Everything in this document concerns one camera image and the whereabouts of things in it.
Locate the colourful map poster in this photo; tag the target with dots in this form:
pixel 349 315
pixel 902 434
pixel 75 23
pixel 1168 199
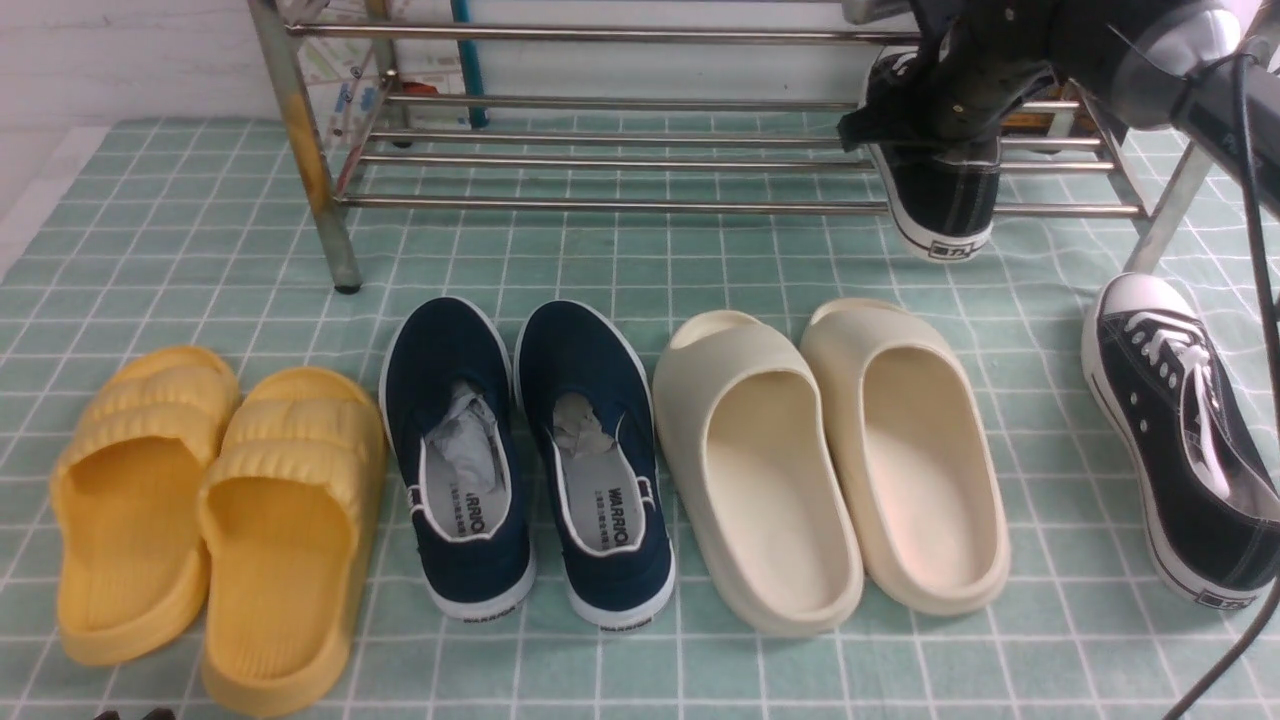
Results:
pixel 342 74

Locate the right navy slip-on shoe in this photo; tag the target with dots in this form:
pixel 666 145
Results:
pixel 587 401

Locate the metal shoe rack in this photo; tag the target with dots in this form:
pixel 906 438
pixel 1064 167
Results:
pixel 328 193

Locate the yellow slide sandal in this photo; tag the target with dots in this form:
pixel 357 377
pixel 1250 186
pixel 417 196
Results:
pixel 135 570
pixel 289 513

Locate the teal pole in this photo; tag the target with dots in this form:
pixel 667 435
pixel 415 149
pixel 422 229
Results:
pixel 478 118

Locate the left navy slip-on shoe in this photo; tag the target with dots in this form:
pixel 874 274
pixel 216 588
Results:
pixel 446 394

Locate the right cream foam slide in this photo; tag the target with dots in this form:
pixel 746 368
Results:
pixel 911 454

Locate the left yellow slide sandal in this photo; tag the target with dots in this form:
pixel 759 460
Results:
pixel 135 570

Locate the left cream foam slide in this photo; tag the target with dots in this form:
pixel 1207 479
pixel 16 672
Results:
pixel 740 422

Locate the right yellow slide sandal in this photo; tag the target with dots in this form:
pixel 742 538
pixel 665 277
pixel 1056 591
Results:
pixel 289 513

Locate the green checkered tablecloth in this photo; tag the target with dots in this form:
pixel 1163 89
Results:
pixel 161 232

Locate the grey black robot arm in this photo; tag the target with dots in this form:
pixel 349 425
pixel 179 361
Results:
pixel 1152 64

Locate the cream foam slide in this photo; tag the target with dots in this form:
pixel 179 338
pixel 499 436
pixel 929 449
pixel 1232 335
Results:
pixel 740 422
pixel 911 454

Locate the black canvas sneaker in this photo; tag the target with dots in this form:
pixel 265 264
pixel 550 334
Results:
pixel 941 193
pixel 1211 509

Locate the dark object at bottom edge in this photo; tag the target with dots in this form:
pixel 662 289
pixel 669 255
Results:
pixel 158 713

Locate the navy slip-on shoe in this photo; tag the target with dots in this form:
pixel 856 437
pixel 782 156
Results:
pixel 446 394
pixel 587 401

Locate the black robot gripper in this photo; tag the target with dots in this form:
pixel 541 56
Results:
pixel 974 64

